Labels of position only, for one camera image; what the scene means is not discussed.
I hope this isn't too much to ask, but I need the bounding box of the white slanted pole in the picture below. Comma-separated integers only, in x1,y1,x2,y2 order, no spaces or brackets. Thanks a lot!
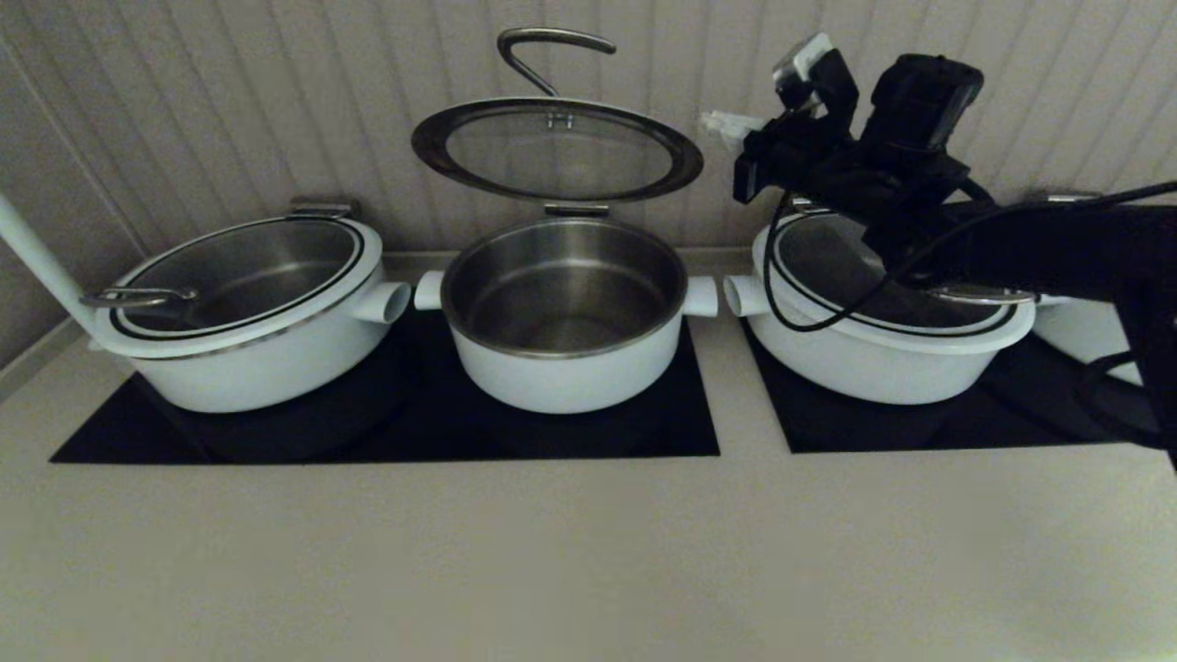
0,188,107,352

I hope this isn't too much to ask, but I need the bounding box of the white round pot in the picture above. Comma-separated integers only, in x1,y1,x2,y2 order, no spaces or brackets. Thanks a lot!
120,280,413,414
415,217,718,415
724,216,1035,406
1034,296,1141,385

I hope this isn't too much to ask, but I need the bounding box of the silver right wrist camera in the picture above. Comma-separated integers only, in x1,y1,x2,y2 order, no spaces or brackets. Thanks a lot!
772,34,861,120

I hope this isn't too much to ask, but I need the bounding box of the black glass induction cooktop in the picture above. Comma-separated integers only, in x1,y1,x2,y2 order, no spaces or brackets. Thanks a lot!
51,308,720,464
745,326,1177,453

